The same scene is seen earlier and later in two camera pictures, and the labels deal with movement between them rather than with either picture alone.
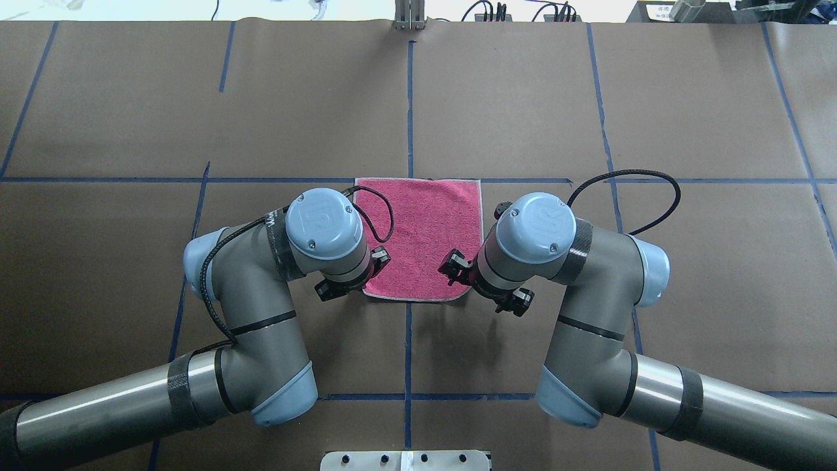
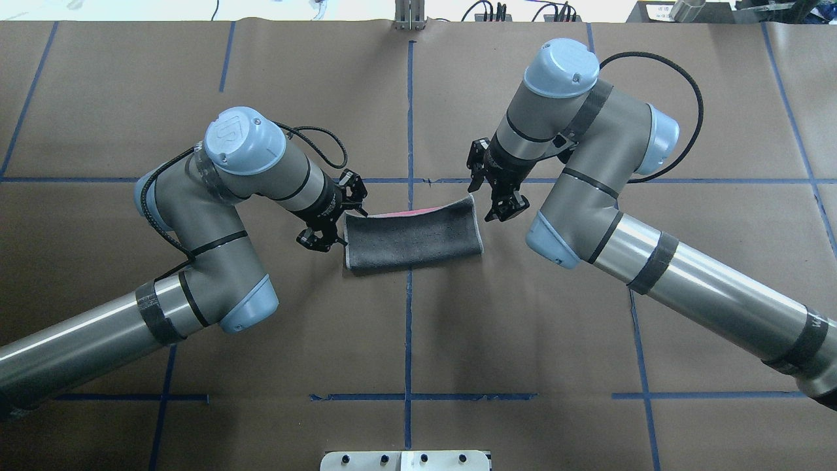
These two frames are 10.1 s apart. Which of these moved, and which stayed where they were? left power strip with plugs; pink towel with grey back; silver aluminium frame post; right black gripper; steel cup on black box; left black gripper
Moved: pink towel with grey back; right black gripper; left black gripper
Stayed: silver aluminium frame post; steel cup on black box; left power strip with plugs
